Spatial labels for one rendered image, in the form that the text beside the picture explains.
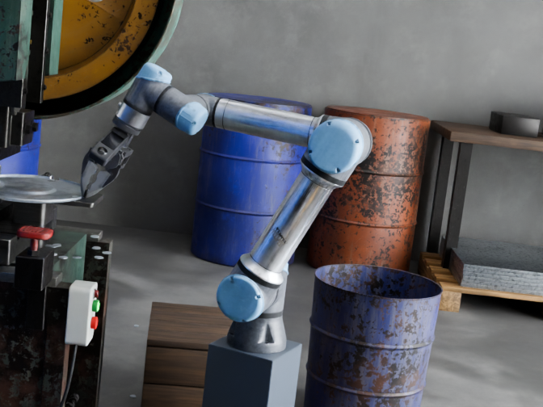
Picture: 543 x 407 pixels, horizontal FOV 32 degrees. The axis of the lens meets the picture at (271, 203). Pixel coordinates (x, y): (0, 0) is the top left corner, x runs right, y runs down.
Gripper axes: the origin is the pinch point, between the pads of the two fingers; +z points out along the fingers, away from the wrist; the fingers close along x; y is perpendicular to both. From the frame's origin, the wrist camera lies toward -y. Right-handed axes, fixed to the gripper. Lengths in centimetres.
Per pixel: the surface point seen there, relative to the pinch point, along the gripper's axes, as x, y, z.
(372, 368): -91, 66, 18
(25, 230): -0.1, -32.2, 3.9
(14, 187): 15.1, -2.4, 7.7
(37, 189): 10.6, -0.7, 5.5
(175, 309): -29, 62, 35
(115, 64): 18.5, 35.6, -24.8
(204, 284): -23, 224, 76
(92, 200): -2.4, -0.1, 0.5
